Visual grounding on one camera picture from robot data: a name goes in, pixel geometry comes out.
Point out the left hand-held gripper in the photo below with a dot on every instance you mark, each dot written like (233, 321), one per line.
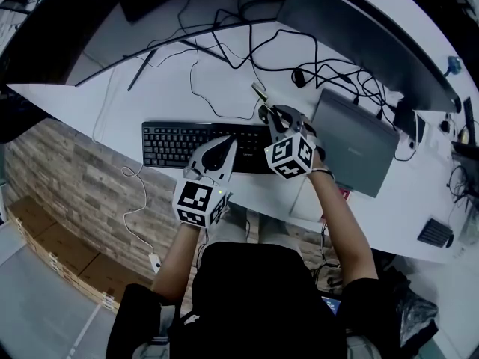
(194, 202)

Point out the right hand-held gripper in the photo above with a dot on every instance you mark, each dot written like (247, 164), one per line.
(288, 155)

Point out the small metal tool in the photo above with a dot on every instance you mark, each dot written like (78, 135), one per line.
(263, 97)

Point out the person's left forearm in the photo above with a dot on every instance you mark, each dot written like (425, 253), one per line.
(174, 264)

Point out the person's right forearm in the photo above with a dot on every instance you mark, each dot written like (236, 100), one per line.
(344, 230)

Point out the person's right hand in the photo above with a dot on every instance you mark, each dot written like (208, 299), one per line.
(319, 157)

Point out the person's light grey trousers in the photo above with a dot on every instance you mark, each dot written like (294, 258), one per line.
(235, 226)

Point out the grey laptop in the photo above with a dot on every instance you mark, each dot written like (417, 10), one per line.
(355, 140)

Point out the red and white box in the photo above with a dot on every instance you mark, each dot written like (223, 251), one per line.
(345, 194)

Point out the wide grey monitor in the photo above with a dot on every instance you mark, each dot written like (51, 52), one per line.
(355, 28)

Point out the small white power strip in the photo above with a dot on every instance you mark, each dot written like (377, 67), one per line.
(154, 263)

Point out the black docking box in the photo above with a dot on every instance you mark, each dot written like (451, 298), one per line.
(408, 120)

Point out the person's black shirt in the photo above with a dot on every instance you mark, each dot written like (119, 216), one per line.
(258, 297)

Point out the row of cardboard boxes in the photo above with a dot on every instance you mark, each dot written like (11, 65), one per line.
(67, 249)

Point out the clear water bottle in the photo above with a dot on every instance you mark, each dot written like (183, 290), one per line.
(454, 65)

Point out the blue card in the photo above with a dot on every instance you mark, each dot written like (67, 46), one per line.
(331, 306)

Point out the curved black monitor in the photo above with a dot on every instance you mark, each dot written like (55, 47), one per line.
(56, 21)

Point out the black chair with plastic cover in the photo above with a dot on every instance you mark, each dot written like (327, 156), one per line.
(415, 312)

